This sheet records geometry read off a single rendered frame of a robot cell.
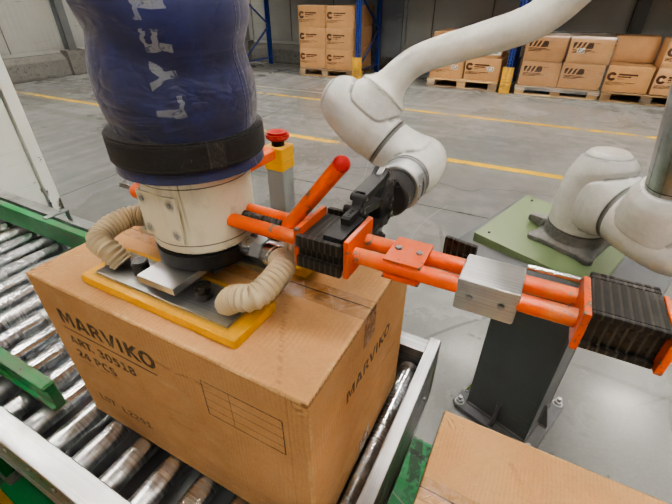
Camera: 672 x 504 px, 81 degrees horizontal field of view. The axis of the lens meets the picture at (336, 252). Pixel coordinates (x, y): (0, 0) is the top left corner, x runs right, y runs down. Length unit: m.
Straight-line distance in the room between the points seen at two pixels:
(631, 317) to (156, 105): 0.57
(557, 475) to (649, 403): 1.12
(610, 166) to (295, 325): 0.86
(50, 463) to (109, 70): 0.77
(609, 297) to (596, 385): 1.56
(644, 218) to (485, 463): 0.62
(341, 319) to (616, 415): 1.52
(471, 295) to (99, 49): 0.52
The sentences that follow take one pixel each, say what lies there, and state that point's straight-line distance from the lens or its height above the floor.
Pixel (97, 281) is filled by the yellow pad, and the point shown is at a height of 0.97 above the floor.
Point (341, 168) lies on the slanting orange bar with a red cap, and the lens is 0.50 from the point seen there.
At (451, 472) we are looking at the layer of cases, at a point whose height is 0.54.
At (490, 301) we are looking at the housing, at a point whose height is 1.07.
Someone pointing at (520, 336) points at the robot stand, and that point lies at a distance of 1.42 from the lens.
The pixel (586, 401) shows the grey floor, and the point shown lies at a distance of 1.97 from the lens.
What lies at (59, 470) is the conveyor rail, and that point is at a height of 0.60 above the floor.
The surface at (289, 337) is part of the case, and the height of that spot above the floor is 0.95.
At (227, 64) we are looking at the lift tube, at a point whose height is 1.30.
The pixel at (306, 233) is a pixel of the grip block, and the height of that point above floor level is 1.10.
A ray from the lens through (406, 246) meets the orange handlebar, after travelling 0.53.
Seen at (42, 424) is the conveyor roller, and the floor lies 0.54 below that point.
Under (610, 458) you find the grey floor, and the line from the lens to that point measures 1.85.
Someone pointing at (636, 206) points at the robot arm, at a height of 0.99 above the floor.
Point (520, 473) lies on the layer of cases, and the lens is 1.01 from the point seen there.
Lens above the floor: 1.37
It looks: 33 degrees down
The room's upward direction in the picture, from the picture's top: straight up
